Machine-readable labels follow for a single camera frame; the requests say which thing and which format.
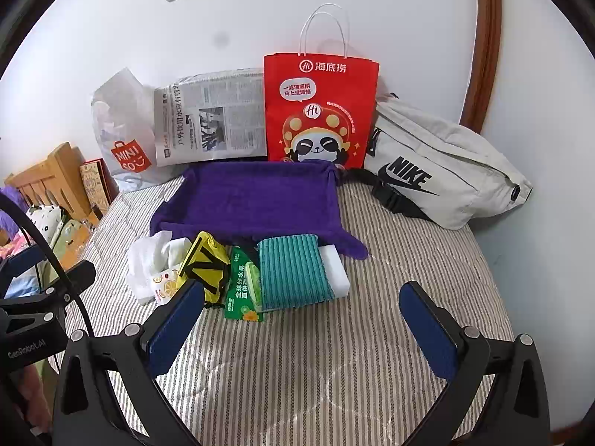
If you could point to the yellow black pouch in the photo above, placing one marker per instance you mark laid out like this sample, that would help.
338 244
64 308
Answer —
209 260

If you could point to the patterned box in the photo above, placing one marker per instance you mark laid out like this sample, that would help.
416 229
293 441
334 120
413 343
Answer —
95 183

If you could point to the white sponge block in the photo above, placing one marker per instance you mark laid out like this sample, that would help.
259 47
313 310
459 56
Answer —
334 269

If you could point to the teal striped cloth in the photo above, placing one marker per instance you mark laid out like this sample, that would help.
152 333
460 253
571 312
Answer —
290 272

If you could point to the beige waist bag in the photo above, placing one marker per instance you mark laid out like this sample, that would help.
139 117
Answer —
441 158

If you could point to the yellow plastic bag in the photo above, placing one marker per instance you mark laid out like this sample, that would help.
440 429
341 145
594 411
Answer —
76 241

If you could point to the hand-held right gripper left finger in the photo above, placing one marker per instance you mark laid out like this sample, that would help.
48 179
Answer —
174 330

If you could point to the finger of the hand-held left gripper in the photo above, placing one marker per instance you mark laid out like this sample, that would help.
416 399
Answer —
32 260
79 275

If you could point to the wooden door frame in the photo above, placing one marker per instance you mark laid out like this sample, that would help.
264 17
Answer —
488 32

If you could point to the purple towel tray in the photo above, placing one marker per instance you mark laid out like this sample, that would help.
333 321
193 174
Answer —
251 199

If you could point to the green tissue pack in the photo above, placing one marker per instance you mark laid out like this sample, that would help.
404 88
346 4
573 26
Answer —
253 288

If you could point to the folded newspaper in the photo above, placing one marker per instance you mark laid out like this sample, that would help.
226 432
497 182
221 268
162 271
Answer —
209 116

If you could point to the green packet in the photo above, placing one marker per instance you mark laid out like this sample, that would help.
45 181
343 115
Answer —
237 304

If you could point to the striped quilted mattress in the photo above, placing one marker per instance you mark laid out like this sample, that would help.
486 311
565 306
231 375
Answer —
325 357

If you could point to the white dotted cloth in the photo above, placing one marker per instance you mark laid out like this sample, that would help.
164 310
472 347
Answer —
44 223

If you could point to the red paper bag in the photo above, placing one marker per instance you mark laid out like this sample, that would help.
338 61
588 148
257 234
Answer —
320 102

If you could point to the white plastic shopping bag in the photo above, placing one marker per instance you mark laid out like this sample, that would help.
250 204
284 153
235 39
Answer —
123 125

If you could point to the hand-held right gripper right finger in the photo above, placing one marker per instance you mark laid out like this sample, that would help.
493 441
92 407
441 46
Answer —
430 330

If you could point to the purple plush cloth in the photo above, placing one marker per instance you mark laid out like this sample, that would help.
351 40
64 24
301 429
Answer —
7 213

